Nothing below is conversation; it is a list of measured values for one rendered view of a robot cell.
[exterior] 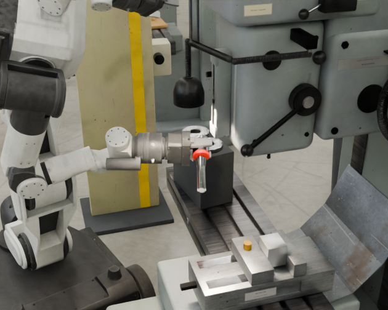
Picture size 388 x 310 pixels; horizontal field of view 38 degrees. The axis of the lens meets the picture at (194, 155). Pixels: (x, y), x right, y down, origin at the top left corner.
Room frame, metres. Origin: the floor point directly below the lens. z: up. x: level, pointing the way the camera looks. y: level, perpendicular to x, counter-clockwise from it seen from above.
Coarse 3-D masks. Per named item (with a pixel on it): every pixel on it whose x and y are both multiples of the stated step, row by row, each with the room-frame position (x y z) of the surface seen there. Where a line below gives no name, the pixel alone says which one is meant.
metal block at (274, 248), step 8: (264, 240) 1.15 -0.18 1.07; (272, 240) 1.15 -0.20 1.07; (280, 240) 1.15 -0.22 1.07; (264, 248) 1.14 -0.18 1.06; (272, 248) 1.12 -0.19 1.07; (280, 248) 1.12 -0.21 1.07; (272, 256) 1.12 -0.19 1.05; (280, 256) 1.12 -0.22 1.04; (272, 264) 1.12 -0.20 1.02; (280, 264) 1.12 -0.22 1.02
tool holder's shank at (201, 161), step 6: (198, 156) 1.37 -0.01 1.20; (204, 156) 1.37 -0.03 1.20; (198, 162) 1.35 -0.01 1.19; (204, 162) 1.35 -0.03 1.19; (198, 168) 1.33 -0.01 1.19; (204, 168) 1.33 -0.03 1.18; (198, 174) 1.31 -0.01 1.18; (204, 174) 1.31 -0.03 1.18; (198, 180) 1.29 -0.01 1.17; (204, 180) 1.29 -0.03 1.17; (198, 186) 1.27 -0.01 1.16; (204, 186) 1.27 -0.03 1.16
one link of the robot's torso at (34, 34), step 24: (0, 0) 1.31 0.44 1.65; (24, 0) 1.33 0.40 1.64; (72, 0) 1.39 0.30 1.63; (0, 24) 1.27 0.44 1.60; (24, 24) 1.29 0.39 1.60; (48, 24) 1.32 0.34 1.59; (72, 24) 1.34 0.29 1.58; (0, 48) 1.22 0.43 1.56; (24, 48) 1.26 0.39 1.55; (48, 48) 1.28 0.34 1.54; (72, 48) 1.30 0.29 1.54; (72, 72) 1.37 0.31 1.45
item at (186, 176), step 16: (192, 128) 1.70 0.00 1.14; (224, 144) 1.60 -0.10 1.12; (192, 160) 1.55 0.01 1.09; (208, 160) 1.51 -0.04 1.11; (224, 160) 1.53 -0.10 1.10; (176, 176) 1.67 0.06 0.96; (192, 176) 1.55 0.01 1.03; (208, 176) 1.51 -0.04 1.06; (224, 176) 1.54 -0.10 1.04; (192, 192) 1.55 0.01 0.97; (208, 192) 1.51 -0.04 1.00; (224, 192) 1.54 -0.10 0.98
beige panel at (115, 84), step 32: (96, 32) 2.85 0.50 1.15; (128, 32) 2.90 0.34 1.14; (96, 64) 2.85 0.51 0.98; (128, 64) 2.89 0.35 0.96; (96, 96) 2.84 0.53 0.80; (128, 96) 2.89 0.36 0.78; (96, 128) 2.84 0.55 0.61; (128, 128) 2.89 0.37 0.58; (96, 192) 2.83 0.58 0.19; (128, 192) 2.88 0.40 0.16; (160, 192) 3.09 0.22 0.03; (96, 224) 2.73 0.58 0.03; (128, 224) 2.73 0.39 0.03; (160, 224) 2.76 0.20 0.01
